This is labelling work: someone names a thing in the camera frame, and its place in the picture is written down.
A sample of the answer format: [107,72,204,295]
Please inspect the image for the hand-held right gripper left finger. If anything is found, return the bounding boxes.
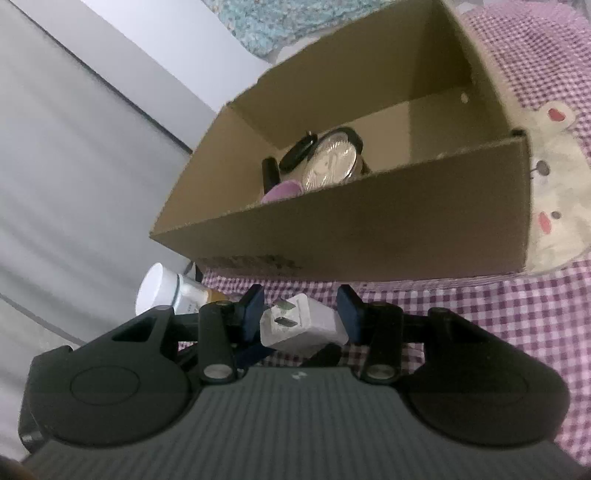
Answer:
[111,285,265,385]

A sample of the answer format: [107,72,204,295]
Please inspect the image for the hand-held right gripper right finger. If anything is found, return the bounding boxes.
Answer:
[337,285,490,384]

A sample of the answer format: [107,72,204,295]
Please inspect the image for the white charger plug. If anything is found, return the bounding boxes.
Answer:
[259,294,350,356]

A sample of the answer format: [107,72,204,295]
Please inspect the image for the white capped bottle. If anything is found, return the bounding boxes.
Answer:
[135,263,242,320]

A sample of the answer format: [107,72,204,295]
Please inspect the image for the brown cardboard box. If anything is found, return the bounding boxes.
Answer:
[148,0,532,283]

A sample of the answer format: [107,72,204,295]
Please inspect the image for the round silver disc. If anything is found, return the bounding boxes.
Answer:
[300,128,365,192]

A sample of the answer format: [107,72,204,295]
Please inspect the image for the pink round lid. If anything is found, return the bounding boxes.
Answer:
[260,181,305,204]

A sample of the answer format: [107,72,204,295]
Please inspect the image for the black cylinder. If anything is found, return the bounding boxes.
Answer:
[262,157,280,195]

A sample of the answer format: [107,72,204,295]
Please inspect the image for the pink checkered blanket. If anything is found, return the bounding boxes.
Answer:
[178,0,591,467]

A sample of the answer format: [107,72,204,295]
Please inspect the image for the black round case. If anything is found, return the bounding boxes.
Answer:
[279,131,320,174]

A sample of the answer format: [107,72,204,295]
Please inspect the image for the teal patterned blanket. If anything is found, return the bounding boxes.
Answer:
[203,0,335,63]

